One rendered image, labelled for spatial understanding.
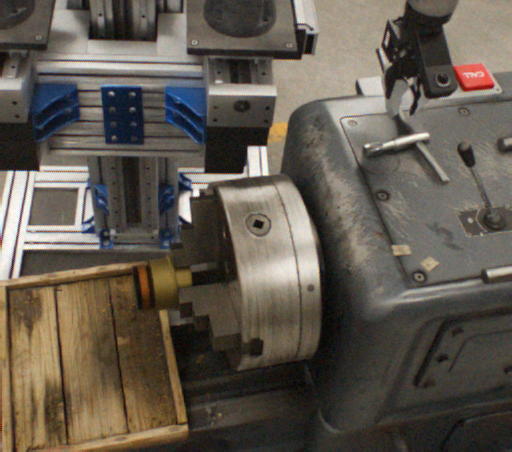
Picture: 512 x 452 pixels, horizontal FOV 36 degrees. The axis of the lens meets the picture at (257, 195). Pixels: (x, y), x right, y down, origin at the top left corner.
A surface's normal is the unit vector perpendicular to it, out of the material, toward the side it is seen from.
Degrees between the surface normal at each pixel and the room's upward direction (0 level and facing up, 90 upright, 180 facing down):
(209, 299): 7
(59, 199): 0
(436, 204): 0
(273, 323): 65
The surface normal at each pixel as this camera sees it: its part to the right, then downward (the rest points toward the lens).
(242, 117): 0.06, 0.76
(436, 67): 0.15, -0.22
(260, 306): 0.23, 0.22
